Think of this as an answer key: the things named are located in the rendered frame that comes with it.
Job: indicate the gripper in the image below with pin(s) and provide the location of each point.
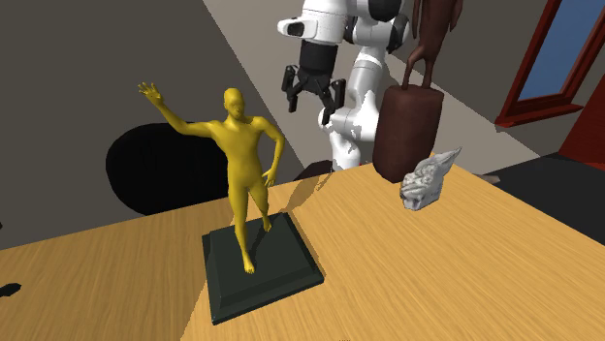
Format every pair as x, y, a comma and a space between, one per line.
316, 64

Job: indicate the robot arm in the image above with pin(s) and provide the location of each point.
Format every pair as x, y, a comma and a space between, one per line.
364, 71

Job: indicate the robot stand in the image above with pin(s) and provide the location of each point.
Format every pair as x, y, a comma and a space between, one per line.
317, 169

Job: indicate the yellow human figure on dark base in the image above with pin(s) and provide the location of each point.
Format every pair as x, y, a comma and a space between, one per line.
243, 146

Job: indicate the dark brown sculpture on cylinder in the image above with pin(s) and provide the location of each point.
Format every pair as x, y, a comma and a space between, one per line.
406, 132

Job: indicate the grey stone creature head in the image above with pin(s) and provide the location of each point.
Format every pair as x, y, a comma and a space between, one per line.
423, 182

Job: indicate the red framed window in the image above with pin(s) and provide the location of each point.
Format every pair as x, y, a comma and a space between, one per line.
557, 47

